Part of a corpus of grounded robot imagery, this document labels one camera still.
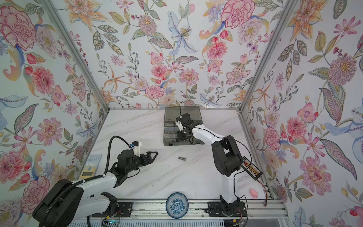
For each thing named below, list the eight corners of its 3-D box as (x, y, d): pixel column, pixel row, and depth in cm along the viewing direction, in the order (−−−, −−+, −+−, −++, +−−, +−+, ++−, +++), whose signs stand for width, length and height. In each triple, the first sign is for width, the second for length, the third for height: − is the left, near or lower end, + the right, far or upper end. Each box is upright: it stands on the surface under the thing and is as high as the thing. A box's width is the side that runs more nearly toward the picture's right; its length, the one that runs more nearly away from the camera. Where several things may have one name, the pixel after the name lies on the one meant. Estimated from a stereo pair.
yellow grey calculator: (80, 179, 87) (78, 178, 85) (91, 155, 97) (89, 153, 95) (93, 179, 87) (91, 178, 85) (102, 155, 97) (101, 153, 95)
